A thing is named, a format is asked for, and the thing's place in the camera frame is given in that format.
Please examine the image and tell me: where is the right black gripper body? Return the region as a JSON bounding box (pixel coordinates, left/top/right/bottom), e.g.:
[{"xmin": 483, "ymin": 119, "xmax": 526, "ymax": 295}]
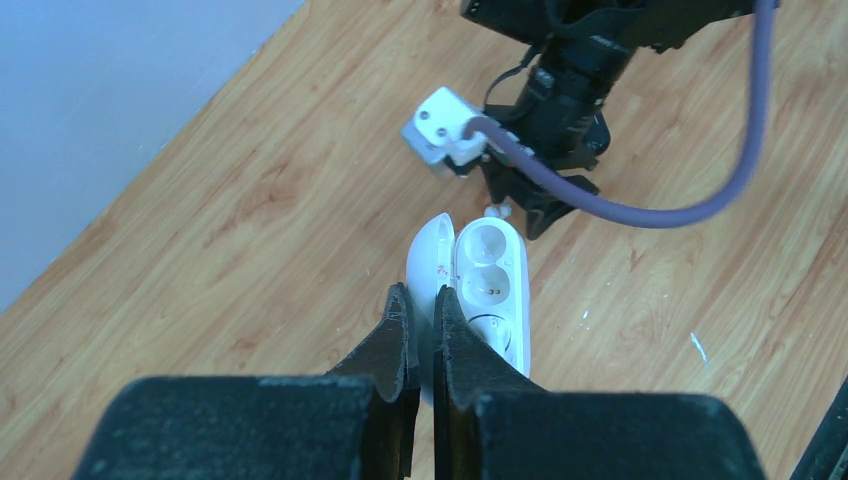
[{"xmin": 459, "ymin": 112, "xmax": 611, "ymax": 240}]

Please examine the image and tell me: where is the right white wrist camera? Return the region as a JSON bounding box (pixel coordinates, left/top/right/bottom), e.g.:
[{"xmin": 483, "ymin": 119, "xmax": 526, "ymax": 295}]
[{"xmin": 400, "ymin": 86, "xmax": 489, "ymax": 178}]

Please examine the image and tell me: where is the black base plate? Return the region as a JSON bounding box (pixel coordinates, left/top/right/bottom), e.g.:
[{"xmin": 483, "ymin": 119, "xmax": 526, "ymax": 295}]
[{"xmin": 790, "ymin": 380, "xmax": 848, "ymax": 480}]

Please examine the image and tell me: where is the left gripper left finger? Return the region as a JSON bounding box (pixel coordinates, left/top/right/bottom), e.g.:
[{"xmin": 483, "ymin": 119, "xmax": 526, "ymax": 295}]
[{"xmin": 74, "ymin": 283, "xmax": 420, "ymax": 479}]

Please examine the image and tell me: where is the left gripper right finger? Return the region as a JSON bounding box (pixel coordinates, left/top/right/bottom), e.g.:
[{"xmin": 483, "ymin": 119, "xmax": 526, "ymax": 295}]
[{"xmin": 433, "ymin": 287, "xmax": 764, "ymax": 479}]

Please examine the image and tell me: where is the white charging case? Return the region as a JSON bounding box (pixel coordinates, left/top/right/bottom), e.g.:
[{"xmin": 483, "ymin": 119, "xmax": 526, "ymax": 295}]
[{"xmin": 406, "ymin": 213, "xmax": 532, "ymax": 404}]

